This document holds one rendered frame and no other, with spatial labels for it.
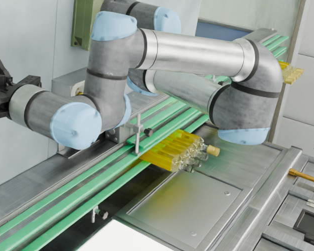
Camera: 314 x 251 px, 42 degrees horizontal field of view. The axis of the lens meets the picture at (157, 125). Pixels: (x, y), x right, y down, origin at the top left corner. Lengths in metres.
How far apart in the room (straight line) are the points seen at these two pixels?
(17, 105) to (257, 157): 1.44
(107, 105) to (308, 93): 6.94
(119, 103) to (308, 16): 6.64
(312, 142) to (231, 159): 6.01
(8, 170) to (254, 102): 0.78
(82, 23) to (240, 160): 1.00
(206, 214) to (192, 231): 0.12
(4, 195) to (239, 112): 0.73
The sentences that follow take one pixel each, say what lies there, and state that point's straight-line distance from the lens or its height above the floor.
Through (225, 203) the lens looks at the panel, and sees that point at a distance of 1.59.
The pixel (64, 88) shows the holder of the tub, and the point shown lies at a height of 0.80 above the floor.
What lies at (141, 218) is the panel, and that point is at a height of 1.07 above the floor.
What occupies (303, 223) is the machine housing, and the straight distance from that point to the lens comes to 1.68.
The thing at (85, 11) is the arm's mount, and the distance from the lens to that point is 1.32.
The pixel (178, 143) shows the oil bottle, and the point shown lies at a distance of 1.61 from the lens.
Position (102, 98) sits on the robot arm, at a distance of 0.73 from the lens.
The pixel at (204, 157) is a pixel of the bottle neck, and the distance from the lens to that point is 1.59.
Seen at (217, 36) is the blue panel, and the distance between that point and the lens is 2.77.
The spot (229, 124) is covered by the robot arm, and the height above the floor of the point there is 1.36.
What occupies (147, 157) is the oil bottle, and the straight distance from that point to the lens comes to 1.56.
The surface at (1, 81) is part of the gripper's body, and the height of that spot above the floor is 1.05.
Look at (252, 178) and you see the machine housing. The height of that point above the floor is 1.28.
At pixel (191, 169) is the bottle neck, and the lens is 1.49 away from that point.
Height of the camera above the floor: 1.66
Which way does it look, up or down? 27 degrees down
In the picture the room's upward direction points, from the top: 110 degrees clockwise
